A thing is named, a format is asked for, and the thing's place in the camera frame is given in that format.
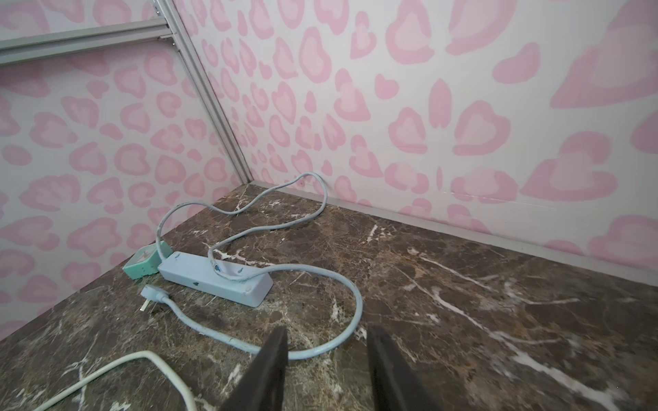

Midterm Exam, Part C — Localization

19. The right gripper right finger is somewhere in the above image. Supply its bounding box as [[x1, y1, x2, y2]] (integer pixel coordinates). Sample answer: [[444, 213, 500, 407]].
[[367, 325, 439, 410]]

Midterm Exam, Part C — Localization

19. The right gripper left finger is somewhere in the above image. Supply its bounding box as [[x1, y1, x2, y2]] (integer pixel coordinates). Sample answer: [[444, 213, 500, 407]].
[[221, 326, 289, 410]]

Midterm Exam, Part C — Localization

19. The orange strip white cord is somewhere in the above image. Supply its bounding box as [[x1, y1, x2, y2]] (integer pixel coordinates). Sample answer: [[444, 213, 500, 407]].
[[30, 350, 199, 411]]

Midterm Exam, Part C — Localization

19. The light blue power strip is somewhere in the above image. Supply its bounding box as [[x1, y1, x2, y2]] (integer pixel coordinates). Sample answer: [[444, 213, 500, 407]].
[[159, 252, 273, 308]]

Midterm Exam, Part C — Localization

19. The small green alarm clock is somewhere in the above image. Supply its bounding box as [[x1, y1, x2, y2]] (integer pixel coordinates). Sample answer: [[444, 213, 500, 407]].
[[123, 243, 162, 280]]

